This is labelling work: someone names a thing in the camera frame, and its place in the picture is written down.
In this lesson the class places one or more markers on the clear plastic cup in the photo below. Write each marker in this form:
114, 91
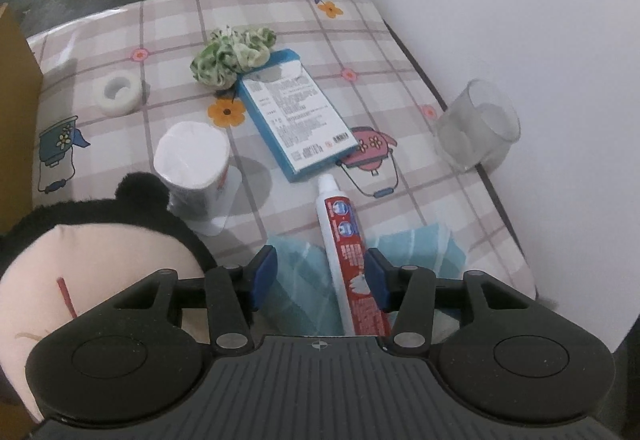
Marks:
475, 129

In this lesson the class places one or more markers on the white tape roll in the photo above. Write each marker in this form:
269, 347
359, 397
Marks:
107, 102

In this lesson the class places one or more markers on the red toothpaste tube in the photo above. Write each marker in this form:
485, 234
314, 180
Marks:
345, 245

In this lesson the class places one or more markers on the plaid printed tablecloth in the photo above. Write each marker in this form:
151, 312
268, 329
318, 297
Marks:
425, 210

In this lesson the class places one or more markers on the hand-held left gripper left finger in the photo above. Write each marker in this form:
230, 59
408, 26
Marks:
265, 275

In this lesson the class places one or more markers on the light blue checked towel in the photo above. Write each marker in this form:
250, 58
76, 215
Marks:
300, 280

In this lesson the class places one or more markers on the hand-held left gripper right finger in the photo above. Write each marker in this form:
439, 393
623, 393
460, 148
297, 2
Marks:
376, 280

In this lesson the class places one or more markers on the white cylindrical pack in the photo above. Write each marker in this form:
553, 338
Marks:
192, 154

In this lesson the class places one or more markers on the black-haired plush doll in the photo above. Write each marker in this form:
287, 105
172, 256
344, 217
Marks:
100, 255

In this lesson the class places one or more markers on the brown cardboard box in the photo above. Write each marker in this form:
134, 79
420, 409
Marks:
17, 119

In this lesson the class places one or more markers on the blue box with white label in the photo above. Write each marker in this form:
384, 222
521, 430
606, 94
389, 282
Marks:
295, 114

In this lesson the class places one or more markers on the green scrunchie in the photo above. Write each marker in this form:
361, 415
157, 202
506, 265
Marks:
225, 57

